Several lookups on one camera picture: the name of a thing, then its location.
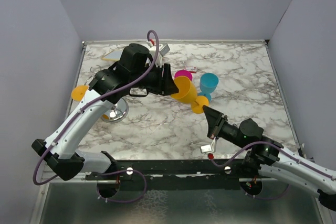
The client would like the blue plastic wine glass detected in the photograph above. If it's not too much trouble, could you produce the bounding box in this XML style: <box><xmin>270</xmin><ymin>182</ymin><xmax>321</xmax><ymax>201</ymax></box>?
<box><xmin>198</xmin><ymin>72</ymin><xmax>219</xmax><ymax>102</ymax></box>

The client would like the yellow wine glass rear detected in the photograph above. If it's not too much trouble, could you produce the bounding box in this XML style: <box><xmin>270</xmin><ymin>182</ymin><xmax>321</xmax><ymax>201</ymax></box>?
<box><xmin>71</xmin><ymin>86</ymin><xmax>112</xmax><ymax>118</ymax></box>

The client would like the pink plastic wine glass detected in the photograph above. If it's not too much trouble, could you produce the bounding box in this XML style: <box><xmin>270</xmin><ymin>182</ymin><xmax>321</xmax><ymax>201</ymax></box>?
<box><xmin>174</xmin><ymin>69</ymin><xmax>193</xmax><ymax>81</ymax></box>

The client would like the chrome wine glass rack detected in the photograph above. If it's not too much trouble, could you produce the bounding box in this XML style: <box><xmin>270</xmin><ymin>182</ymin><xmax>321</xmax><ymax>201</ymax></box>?
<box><xmin>85</xmin><ymin>65</ymin><xmax>129</xmax><ymax>124</ymax></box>

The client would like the red card box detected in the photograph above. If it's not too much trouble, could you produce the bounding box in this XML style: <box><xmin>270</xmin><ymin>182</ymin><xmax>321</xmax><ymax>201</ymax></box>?
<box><xmin>184</xmin><ymin>66</ymin><xmax>197</xmax><ymax>73</ymax></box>

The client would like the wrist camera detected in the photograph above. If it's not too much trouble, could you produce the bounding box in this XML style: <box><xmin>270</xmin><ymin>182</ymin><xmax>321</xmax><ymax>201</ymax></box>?
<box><xmin>200</xmin><ymin>137</ymin><xmax>218</xmax><ymax>160</ymax></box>
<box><xmin>146</xmin><ymin>39</ymin><xmax>170</xmax><ymax>67</ymax></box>

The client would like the yellow framed whiteboard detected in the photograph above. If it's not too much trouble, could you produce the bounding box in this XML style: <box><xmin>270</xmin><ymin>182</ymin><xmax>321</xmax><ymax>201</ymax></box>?
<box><xmin>101</xmin><ymin>50</ymin><xmax>122</xmax><ymax>61</ymax></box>

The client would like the aluminium rail frame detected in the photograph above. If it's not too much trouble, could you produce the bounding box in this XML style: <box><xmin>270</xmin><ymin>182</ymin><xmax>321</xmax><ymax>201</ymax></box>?
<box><xmin>32</xmin><ymin>40</ymin><xmax>335</xmax><ymax>210</ymax></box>

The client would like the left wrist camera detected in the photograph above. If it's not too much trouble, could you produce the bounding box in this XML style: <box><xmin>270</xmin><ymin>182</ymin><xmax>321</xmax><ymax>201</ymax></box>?
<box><xmin>146</xmin><ymin>39</ymin><xmax>170</xmax><ymax>67</ymax></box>

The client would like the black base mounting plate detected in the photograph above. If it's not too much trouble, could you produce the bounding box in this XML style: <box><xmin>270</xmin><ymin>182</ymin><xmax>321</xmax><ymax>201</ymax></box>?
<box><xmin>86</xmin><ymin>158</ymin><xmax>274</xmax><ymax>192</ymax></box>

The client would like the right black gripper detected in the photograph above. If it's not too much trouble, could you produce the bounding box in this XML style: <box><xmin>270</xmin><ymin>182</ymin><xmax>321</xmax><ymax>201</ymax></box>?
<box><xmin>202</xmin><ymin>104</ymin><xmax>249</xmax><ymax>150</ymax></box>

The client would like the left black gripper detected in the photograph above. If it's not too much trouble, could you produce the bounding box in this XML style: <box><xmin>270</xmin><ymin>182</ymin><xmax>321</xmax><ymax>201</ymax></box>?
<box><xmin>130</xmin><ymin>61</ymin><xmax>179</xmax><ymax>95</ymax></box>

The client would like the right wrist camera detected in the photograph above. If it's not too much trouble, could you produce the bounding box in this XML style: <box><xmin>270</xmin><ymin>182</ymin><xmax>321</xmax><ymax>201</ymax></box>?
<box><xmin>200</xmin><ymin>137</ymin><xmax>218</xmax><ymax>160</ymax></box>

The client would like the yellow wine glass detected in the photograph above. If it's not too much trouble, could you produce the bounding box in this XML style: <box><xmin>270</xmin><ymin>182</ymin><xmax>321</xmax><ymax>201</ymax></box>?
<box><xmin>171</xmin><ymin>76</ymin><xmax>209</xmax><ymax>114</ymax></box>
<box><xmin>71</xmin><ymin>86</ymin><xmax>112</xmax><ymax>118</ymax></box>

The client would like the yellow wine glass front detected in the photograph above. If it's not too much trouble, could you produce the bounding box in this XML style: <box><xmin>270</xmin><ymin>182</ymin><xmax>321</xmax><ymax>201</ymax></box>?
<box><xmin>171</xmin><ymin>76</ymin><xmax>209</xmax><ymax>114</ymax></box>

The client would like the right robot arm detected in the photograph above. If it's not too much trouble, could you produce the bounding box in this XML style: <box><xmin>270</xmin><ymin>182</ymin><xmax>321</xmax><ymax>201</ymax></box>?
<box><xmin>203</xmin><ymin>106</ymin><xmax>335</xmax><ymax>211</ymax></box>

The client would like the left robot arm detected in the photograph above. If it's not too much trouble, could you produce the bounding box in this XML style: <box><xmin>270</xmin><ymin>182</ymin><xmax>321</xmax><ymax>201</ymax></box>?
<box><xmin>32</xmin><ymin>43</ymin><xmax>179</xmax><ymax>181</ymax></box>

